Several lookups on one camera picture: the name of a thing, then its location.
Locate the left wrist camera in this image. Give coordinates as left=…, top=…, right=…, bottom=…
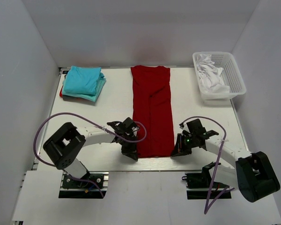
left=107, top=121, right=124, bottom=135

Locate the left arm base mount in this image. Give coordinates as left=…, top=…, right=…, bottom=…
left=59, top=172, right=109, bottom=199

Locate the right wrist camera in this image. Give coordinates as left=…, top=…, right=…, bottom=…
left=201, top=130, right=219, bottom=140

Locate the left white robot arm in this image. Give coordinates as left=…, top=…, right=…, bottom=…
left=43, top=117, right=144, bottom=187

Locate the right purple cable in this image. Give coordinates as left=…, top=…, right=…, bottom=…
left=179, top=116, right=236, bottom=215

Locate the crumpled white t-shirt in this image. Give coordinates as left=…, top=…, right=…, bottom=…
left=196, top=54, right=230, bottom=94

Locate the folded red t-shirt bottom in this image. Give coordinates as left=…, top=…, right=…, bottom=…
left=59, top=86, right=68, bottom=99

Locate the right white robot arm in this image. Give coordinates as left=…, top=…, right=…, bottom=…
left=171, top=117, right=281, bottom=203

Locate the purple cable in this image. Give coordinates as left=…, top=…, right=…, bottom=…
left=34, top=112, right=148, bottom=197
left=179, top=116, right=236, bottom=215

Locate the white plastic laundry basket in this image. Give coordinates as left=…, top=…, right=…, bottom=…
left=192, top=52, right=246, bottom=100

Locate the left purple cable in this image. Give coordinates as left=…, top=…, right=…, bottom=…
left=34, top=112, right=148, bottom=197

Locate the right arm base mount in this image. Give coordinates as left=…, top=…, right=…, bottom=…
left=181, top=172, right=231, bottom=200

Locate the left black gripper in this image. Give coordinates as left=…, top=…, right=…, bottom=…
left=120, top=133, right=138, bottom=160

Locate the folded teal t-shirt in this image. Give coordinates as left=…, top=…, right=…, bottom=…
left=62, top=73, right=106, bottom=102

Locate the dark red t-shirt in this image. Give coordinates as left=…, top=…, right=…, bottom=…
left=131, top=65, right=174, bottom=158

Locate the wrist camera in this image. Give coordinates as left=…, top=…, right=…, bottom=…
left=201, top=130, right=219, bottom=140
left=107, top=121, right=124, bottom=135

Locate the folded light blue t-shirt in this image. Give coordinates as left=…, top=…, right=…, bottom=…
left=63, top=66, right=106, bottom=95

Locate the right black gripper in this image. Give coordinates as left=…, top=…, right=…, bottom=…
left=171, top=133, right=197, bottom=157

